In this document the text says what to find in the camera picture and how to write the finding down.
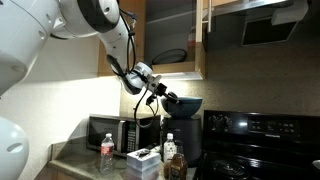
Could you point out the black electric stove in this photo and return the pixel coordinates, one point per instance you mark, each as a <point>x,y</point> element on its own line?
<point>259,146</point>

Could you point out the brown sauce bottle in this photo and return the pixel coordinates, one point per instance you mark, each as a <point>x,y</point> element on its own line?
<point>178,165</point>

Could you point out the dark plate in cabinet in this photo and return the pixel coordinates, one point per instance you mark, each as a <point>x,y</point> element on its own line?
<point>170,56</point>

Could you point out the water bottle with red label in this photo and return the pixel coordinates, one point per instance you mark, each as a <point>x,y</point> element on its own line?
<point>106,153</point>

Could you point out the white tissue box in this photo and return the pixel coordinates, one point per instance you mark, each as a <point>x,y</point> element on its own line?
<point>142,165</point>

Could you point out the blue bowl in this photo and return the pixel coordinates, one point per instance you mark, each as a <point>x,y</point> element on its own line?
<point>185,107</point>

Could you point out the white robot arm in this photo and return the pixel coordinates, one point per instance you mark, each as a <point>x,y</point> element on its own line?
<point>26,25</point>

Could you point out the open wooden upper cabinet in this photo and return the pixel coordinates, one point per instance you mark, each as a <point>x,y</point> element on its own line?
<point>169,24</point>

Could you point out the clear water bottle white cap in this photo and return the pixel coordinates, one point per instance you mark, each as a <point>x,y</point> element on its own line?
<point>169,148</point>

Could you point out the black air fryer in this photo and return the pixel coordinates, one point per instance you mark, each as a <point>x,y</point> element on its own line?
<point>189,132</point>

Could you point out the stainless steel microwave oven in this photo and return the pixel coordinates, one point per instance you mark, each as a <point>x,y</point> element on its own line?
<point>126,134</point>

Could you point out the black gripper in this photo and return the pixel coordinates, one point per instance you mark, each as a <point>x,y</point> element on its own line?
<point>158,89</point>

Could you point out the range hood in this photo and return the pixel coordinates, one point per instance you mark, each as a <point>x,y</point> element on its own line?
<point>254,22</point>

